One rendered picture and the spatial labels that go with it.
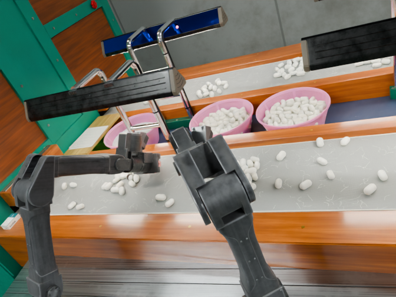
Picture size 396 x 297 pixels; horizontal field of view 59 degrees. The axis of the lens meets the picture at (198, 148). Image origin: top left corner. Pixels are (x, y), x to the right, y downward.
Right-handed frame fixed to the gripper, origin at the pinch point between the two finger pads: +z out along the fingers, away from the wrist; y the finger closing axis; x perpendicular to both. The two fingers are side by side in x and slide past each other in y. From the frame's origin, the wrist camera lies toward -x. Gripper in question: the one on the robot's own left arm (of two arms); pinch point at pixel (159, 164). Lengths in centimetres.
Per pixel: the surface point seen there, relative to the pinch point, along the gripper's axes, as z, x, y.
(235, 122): 22.9, -15.1, -22.7
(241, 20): 130, -105, 3
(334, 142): 5, -2, -60
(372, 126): 6, -6, -71
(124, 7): 103, -128, 88
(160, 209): -15.1, 15.0, -9.0
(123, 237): -26.6, 21.5, -3.1
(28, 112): -24.2, -21.0, 38.2
